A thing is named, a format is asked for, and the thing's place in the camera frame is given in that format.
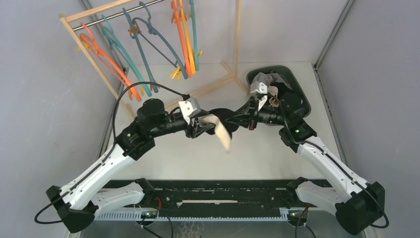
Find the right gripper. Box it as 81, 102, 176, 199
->
226, 96, 288, 130

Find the slate blue clip hanger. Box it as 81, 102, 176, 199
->
122, 8, 156, 83

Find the teal hanger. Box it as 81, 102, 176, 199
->
189, 0, 202, 71
101, 14, 145, 82
129, 1, 186, 79

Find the orange clip hanger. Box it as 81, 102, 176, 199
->
79, 21, 151, 102

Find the teal hanger front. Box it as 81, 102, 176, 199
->
101, 14, 145, 82

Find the black underwear beige waistband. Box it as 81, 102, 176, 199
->
268, 82, 293, 108

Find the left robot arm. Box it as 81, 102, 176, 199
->
46, 98, 215, 233

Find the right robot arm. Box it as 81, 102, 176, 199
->
227, 93, 390, 236

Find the teal hanger back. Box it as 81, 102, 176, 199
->
189, 0, 202, 71

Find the yellow hanger on rack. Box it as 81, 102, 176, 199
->
178, 0, 196, 74

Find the orange hanger on rack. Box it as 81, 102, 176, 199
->
171, 0, 192, 79

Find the dark green laundry basket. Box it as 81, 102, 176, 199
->
246, 65, 311, 128

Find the wooden clothes rack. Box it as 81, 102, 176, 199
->
58, 0, 248, 109

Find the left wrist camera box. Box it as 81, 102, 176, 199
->
178, 97, 201, 124

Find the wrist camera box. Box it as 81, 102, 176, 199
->
250, 81, 268, 112
178, 97, 201, 124

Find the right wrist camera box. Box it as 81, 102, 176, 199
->
250, 81, 268, 112

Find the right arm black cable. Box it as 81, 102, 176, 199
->
269, 93, 390, 229

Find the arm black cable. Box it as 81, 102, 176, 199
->
269, 93, 390, 229
34, 82, 191, 225

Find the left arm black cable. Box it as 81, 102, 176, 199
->
34, 82, 191, 225

